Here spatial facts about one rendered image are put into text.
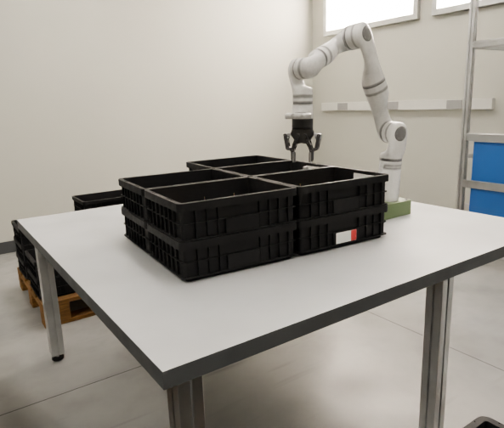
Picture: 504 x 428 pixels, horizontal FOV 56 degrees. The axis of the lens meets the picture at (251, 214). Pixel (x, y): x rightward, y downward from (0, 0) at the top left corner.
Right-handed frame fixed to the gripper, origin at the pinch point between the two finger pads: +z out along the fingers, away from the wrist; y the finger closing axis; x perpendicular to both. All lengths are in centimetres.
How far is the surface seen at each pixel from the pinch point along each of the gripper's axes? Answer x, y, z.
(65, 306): -28, 144, 91
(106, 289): 66, 38, 29
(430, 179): -317, -44, 58
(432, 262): 20, -46, 28
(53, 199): -156, 269, 62
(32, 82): -153, 273, -38
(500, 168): -182, -87, 26
